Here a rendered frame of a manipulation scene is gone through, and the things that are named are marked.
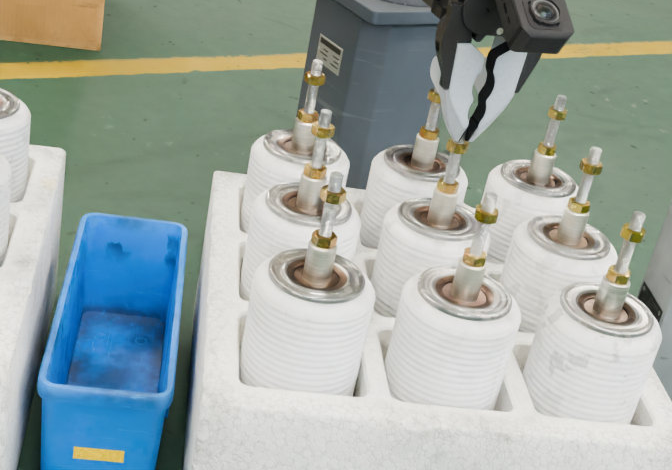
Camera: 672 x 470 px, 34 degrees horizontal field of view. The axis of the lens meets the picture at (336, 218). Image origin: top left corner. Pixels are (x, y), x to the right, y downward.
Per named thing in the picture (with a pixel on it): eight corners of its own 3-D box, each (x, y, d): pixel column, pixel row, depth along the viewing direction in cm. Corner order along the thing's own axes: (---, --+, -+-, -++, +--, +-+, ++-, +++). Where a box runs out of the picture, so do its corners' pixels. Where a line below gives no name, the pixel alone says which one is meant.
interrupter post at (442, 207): (431, 230, 97) (439, 196, 95) (421, 216, 99) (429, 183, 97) (456, 229, 97) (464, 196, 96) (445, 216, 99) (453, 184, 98)
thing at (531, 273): (522, 362, 114) (570, 207, 105) (586, 419, 107) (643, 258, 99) (449, 380, 108) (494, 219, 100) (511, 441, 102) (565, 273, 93)
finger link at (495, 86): (476, 118, 99) (498, 19, 95) (504, 147, 94) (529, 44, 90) (444, 117, 98) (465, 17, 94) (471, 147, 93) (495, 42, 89)
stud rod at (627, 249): (619, 298, 88) (649, 215, 85) (611, 300, 88) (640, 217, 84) (611, 291, 89) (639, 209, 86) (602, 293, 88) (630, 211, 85)
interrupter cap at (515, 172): (545, 163, 115) (547, 157, 114) (589, 198, 109) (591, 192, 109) (485, 166, 111) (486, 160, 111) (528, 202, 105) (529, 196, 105)
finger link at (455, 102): (437, 117, 98) (464, 17, 94) (464, 146, 93) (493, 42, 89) (405, 115, 97) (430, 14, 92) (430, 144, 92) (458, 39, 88)
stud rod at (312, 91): (305, 138, 105) (319, 63, 102) (297, 134, 105) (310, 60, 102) (311, 135, 106) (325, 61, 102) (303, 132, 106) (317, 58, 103)
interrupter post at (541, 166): (539, 176, 111) (548, 146, 110) (553, 187, 110) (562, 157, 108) (520, 177, 110) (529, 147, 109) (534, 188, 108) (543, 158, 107)
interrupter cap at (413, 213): (416, 244, 94) (417, 237, 93) (384, 203, 100) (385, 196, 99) (495, 244, 96) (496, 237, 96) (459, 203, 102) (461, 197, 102)
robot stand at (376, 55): (264, 167, 160) (298, -37, 146) (371, 157, 170) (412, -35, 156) (330, 229, 146) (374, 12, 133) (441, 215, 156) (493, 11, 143)
